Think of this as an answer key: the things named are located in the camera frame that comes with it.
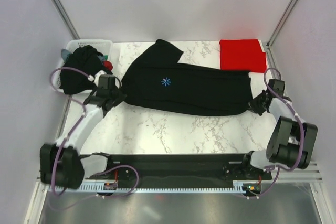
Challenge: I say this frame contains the aluminium frame post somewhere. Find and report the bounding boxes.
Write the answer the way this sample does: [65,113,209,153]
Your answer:
[266,0,299,50]
[51,0,80,39]

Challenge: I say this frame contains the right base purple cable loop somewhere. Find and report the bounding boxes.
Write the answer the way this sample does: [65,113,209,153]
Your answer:
[243,167,280,200]

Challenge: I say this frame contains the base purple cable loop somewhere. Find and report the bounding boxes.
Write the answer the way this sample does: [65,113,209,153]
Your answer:
[96,165,140,200]
[243,167,280,200]

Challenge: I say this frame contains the black t-shirt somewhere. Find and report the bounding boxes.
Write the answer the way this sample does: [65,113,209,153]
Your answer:
[121,39,253,116]

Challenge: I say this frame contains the red garment in basket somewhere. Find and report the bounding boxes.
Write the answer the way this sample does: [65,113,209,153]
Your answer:
[103,61,113,71]

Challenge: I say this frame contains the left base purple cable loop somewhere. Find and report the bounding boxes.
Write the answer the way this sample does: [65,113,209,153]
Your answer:
[96,165,140,200]

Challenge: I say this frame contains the white plastic laundry basket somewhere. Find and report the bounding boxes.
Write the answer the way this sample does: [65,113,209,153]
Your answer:
[51,39,119,95]

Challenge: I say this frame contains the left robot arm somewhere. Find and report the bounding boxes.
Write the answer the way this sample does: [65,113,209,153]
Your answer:
[40,74,126,196]

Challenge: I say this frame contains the left aluminium frame post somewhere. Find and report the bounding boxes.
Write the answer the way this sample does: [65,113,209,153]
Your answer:
[51,0,80,39]

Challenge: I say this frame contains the folded red t-shirt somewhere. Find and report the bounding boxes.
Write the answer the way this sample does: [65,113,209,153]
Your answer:
[219,39,267,73]

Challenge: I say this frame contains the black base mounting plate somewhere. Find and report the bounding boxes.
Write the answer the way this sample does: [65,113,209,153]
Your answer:
[91,154,272,188]

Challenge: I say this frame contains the dark clothes pile in basket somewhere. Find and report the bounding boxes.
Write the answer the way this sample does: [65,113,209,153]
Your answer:
[60,45,112,95]

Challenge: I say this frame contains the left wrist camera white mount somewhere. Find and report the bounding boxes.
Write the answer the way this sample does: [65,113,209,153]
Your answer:
[87,70,107,86]

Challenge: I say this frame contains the teal garment in basket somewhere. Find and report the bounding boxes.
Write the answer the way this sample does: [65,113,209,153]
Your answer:
[61,49,71,62]

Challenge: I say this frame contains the right aluminium frame post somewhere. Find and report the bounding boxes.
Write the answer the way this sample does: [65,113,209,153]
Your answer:
[266,0,299,50]

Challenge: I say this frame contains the white slotted cable duct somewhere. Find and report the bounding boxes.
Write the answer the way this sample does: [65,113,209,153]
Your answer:
[48,180,271,196]

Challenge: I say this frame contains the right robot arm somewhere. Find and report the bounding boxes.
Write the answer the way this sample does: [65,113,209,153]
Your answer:
[240,79,318,179]

